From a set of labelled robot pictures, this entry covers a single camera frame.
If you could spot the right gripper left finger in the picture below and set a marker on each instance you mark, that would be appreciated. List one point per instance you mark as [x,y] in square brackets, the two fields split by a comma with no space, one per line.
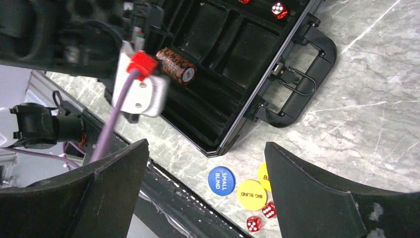
[94,201]

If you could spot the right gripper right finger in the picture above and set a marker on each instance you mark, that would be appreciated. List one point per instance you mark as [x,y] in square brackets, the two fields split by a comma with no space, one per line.
[312,202]

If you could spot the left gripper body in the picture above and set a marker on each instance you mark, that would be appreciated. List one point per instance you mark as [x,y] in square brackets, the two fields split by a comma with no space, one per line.
[75,37]

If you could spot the orange brown poker chip stack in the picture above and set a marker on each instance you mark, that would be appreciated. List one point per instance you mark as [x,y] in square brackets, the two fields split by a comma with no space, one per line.
[176,67]

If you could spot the black poker set case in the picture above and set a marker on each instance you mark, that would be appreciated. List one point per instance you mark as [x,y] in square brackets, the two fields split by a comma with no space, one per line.
[250,66]

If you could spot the red die upper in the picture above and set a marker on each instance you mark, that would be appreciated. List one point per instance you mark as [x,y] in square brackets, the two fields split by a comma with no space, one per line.
[269,210]

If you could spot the orange big blind button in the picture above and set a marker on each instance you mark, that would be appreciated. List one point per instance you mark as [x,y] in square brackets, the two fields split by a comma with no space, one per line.
[263,177]

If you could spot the yellow big blind button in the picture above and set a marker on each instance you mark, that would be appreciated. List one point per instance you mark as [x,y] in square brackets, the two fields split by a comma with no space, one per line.
[251,195]

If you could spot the red die lower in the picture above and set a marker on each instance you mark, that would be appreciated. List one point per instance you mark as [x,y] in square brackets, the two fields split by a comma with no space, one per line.
[254,223]

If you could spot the blue small blind button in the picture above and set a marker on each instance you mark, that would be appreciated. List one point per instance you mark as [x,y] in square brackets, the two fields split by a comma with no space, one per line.
[221,181]

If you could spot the red die in case right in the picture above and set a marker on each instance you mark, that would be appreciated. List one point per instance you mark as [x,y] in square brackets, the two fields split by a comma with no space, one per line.
[279,10]

